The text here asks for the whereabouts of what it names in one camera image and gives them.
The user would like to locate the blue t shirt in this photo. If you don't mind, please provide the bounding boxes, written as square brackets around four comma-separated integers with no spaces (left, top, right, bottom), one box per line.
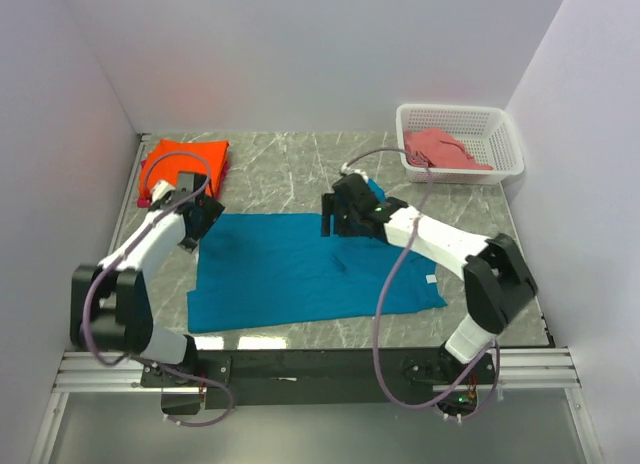
[186,178,449,334]

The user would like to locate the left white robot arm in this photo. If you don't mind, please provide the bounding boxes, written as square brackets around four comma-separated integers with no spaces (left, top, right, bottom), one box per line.
[70,172,224,386]

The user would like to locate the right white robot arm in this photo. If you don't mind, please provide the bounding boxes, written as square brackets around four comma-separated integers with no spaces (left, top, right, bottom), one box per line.
[321,173,538,383]

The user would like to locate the folded magenta t shirt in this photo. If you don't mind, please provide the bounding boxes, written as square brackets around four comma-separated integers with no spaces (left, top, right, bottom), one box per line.
[136,160,230,208]

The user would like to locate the folded orange t shirt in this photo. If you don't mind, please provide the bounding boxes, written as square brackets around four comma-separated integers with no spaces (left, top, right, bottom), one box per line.
[138,139,229,201]

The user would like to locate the pink t shirt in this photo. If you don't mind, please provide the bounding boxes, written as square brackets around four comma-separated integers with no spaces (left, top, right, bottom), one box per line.
[403,128,493,171]

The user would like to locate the white plastic basket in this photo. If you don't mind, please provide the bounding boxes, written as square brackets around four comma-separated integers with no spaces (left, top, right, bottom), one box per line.
[395,104,524,185]

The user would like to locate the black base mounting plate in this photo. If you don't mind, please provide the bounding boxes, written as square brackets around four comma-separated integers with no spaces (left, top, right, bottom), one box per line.
[140,346,497,416]

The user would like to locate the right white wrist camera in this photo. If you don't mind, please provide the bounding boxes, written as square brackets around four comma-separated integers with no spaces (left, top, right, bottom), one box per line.
[340,163,369,183]

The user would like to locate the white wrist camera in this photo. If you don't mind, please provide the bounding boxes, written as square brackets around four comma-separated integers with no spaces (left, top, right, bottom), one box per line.
[150,179,175,203]
[340,163,369,183]

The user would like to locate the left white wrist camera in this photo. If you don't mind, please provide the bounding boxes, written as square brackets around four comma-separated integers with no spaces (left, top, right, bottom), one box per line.
[150,179,175,203]

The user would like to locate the aluminium frame rail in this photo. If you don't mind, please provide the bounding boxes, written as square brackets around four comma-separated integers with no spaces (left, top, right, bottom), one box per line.
[52,348,581,393]

